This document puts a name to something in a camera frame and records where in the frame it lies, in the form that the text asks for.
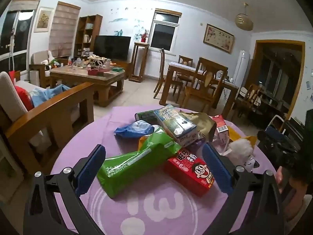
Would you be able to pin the purple printed tablecloth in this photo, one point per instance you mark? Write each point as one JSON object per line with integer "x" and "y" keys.
{"x": 146, "y": 213}

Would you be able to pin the framed flower painting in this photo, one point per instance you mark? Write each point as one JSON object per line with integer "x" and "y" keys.
{"x": 218, "y": 38}

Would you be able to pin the red cushion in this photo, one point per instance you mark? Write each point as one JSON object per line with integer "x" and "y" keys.
{"x": 24, "y": 98}
{"x": 12, "y": 75}

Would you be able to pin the white standing air conditioner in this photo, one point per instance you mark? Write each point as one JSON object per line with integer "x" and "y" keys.
{"x": 240, "y": 66}

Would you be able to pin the wooden dining table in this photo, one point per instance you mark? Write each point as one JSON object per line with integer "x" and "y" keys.
{"x": 178, "y": 66}

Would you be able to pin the black television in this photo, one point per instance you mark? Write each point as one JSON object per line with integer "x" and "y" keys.
{"x": 112, "y": 47}

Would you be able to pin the beige wooden armchair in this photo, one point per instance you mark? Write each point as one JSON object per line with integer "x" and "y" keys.
{"x": 38, "y": 58}

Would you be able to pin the red milk carton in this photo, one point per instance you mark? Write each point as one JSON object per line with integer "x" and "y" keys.
{"x": 188, "y": 173}

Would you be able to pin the wooden dining chair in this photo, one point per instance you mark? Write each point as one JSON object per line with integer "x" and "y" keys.
{"x": 249, "y": 95}
{"x": 185, "y": 60}
{"x": 161, "y": 61}
{"x": 212, "y": 66}

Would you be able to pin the dark green packet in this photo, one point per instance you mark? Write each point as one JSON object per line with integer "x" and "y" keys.
{"x": 144, "y": 115}

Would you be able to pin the wooden bookshelf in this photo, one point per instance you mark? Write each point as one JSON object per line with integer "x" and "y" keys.
{"x": 99, "y": 29}

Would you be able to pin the wooden sofa white cushions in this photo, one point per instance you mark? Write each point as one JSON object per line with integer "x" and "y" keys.
{"x": 49, "y": 107}

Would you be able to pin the pile of plush toys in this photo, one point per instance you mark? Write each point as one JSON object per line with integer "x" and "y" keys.
{"x": 51, "y": 61}

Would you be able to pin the person's right hand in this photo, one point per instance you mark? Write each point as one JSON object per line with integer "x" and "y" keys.
{"x": 297, "y": 191}

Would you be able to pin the gold pendant ceiling lamp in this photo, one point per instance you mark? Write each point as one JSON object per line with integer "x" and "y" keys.
{"x": 244, "y": 20}

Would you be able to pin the tall wooden plant stand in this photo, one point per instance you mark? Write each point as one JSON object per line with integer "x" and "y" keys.
{"x": 141, "y": 44}

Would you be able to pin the green box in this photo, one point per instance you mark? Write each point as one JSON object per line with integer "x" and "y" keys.
{"x": 117, "y": 70}

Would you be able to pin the orange snack packet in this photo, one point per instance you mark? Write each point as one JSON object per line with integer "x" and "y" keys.
{"x": 143, "y": 142}

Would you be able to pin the white plush toy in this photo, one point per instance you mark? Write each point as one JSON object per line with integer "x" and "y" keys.
{"x": 240, "y": 149}

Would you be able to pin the red white small carton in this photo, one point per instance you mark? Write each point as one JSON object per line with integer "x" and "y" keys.
{"x": 221, "y": 127}

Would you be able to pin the red vase with plant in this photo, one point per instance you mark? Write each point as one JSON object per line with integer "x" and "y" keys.
{"x": 143, "y": 38}

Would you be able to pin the green plastic packet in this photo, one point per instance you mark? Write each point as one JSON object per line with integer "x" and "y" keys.
{"x": 132, "y": 169}

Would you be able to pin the olive snack bag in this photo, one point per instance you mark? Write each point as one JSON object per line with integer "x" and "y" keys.
{"x": 203, "y": 124}

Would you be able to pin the white wooden model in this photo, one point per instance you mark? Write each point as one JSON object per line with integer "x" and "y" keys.
{"x": 99, "y": 62}

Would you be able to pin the blue white plastic packet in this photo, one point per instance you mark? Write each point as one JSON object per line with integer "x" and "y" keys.
{"x": 132, "y": 128}

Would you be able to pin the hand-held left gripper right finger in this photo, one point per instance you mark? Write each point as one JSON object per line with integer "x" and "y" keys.
{"x": 217, "y": 170}

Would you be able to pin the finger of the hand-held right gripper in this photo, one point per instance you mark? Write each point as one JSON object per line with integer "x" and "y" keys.
{"x": 269, "y": 140}

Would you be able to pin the wooden television cabinet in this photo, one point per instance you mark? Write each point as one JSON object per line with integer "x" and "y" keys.
{"x": 123, "y": 66}

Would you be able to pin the red box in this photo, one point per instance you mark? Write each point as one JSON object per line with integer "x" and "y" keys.
{"x": 94, "y": 72}

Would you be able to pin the purple wrapper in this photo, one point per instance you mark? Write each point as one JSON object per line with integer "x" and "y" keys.
{"x": 195, "y": 146}

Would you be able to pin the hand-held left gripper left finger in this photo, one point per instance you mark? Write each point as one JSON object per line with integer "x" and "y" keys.
{"x": 90, "y": 170}

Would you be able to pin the wooden coffee table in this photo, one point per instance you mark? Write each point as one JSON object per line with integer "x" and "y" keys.
{"x": 73, "y": 74}

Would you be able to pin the teal printed drink carton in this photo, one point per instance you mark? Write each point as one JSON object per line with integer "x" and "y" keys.
{"x": 171, "y": 122}

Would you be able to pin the white framed window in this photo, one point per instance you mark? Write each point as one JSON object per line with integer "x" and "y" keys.
{"x": 163, "y": 34}

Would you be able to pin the white wall radiator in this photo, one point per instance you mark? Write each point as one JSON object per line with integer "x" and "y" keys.
{"x": 152, "y": 66}

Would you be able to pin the framed sunflower painting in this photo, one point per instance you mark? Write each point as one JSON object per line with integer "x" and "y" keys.
{"x": 44, "y": 19}

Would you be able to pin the person's right forearm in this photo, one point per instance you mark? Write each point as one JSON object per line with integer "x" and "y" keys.
{"x": 298, "y": 210}

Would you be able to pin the wooden doorway frame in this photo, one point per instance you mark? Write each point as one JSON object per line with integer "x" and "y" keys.
{"x": 278, "y": 42}

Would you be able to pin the blue cloth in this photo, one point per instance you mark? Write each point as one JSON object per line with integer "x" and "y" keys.
{"x": 41, "y": 96}

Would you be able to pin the striped roller blind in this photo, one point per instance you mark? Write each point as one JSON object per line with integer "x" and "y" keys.
{"x": 63, "y": 29}

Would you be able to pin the glass balcony door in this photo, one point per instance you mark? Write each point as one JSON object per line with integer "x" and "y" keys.
{"x": 22, "y": 41}

